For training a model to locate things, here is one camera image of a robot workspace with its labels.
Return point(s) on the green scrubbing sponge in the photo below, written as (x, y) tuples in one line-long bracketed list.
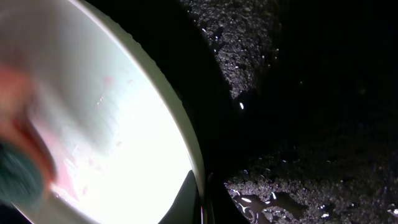
[(26, 166)]

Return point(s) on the mint green plate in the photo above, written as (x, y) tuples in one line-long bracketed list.
[(119, 137)]

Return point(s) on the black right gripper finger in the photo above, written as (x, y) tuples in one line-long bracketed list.
[(185, 208)]

